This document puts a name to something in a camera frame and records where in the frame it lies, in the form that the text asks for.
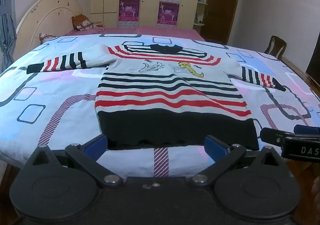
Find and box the wooden bed frame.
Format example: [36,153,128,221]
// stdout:
[281,56,320,96]

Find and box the small patterned pillow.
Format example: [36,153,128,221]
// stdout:
[39,32,59,44]

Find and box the orange patterned pillow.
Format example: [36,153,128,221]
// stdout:
[72,14,97,31]

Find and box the cream curved headboard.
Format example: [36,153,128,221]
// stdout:
[15,0,84,52]

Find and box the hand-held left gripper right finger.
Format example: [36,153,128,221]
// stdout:
[191,135,292,189]

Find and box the brown wooden door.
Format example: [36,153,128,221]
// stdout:
[200,0,242,45]

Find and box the pink bed sheet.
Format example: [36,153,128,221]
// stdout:
[64,25,207,42]

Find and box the wooden chair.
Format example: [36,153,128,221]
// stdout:
[264,35,287,59]

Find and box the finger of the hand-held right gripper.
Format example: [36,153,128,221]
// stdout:
[294,125,320,136]
[260,128,285,146]

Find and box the printed blanket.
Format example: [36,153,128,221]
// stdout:
[0,33,320,178]

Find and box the striped cartoon sweater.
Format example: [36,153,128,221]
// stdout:
[26,43,287,151]

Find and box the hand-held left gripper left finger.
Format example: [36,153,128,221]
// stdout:
[19,134,123,189]

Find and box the blue curtain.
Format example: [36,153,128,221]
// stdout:
[0,0,23,69]

